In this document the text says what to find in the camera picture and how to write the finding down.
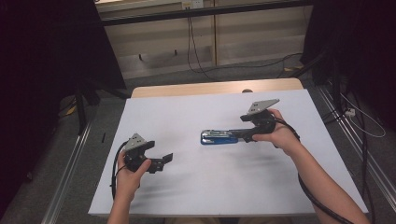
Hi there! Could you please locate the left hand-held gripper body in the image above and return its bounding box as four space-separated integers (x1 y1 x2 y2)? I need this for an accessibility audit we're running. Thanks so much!
123 133 163 175

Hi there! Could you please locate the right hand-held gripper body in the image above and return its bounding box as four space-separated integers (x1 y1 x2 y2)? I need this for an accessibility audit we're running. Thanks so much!
239 98 280 144

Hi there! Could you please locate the blue stapler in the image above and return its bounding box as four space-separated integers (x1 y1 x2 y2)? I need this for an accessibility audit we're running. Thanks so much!
200 128 241 147

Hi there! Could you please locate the person's right hand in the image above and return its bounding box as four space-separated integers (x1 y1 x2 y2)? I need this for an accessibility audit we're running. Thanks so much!
251 108 303 157

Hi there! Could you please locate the person's left hand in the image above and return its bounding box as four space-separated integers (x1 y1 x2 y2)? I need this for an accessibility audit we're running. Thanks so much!
115 150 153 203

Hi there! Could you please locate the wooden table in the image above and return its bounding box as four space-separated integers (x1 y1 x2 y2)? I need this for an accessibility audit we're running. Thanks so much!
131 77 304 99

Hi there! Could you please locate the white table cover sheet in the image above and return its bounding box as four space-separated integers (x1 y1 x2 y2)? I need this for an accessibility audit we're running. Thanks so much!
88 89 369 217

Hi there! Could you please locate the yellow floor tape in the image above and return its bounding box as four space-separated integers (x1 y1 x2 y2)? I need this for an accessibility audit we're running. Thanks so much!
64 104 78 118
283 64 304 73

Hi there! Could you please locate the black stand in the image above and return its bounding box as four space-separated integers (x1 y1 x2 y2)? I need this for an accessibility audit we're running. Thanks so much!
73 77 133 136

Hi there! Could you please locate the beige wooden cabinet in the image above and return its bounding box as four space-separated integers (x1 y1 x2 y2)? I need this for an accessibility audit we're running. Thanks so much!
94 0 314 80

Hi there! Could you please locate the black horizontal bar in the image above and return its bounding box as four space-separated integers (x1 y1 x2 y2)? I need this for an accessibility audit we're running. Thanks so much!
100 0 314 27

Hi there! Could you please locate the black curtain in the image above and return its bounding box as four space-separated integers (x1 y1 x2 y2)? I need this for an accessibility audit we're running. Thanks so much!
0 0 127 218
301 0 396 132

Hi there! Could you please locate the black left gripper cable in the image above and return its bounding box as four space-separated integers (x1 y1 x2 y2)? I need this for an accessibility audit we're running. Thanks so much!
110 140 129 201

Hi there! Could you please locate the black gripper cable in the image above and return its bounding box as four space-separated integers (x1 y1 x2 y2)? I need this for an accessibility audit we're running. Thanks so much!
110 140 129 201
272 116 357 224

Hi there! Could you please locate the black floor cable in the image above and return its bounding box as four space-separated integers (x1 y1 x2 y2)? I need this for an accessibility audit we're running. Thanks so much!
214 51 304 78

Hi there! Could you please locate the aluminium floor rail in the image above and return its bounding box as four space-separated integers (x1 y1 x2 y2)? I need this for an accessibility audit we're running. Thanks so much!
317 86 396 204
40 121 93 224

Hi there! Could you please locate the black hanging cable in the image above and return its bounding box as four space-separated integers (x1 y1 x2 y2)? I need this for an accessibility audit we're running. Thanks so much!
186 7 219 80

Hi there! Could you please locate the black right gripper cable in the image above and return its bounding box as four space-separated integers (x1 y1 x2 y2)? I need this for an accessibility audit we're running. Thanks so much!
272 116 357 224

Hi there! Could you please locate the white cable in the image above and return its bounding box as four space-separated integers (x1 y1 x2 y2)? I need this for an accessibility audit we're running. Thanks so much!
339 92 387 139

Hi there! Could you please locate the black cable bundle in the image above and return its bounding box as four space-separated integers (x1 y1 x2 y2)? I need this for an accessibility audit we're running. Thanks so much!
321 83 378 224

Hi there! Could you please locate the white wall socket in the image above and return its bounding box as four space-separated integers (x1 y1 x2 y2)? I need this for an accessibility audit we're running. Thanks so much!
181 0 205 9

